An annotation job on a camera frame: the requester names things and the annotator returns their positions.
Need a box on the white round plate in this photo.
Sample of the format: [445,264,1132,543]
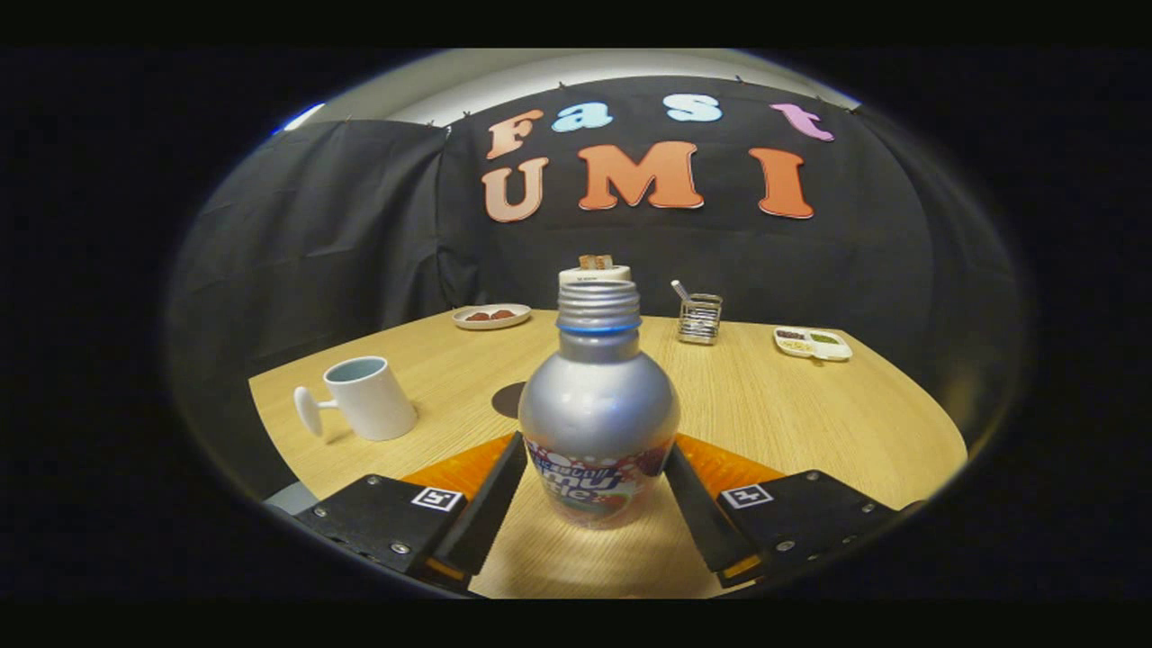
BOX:
[452,303,532,331]

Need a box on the wire basket holder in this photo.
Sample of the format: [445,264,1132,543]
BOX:
[677,292,724,347]

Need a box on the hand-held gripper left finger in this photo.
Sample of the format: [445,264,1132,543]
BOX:
[292,432,529,590]

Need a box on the wooden table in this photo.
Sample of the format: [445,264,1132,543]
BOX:
[248,309,969,599]

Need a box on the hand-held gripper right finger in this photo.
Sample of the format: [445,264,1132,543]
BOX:
[663,434,904,589]

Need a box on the ceiling light strip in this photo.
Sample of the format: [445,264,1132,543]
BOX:
[274,103,326,135]

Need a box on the silver juice bottle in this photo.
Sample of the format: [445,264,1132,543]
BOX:
[517,279,682,530]

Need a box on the white toaster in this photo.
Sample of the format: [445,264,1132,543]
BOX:
[558,265,633,287]

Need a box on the white divided snack tray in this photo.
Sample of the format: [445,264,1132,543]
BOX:
[773,326,853,363]

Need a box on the white cup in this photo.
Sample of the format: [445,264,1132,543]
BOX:
[293,355,419,442]

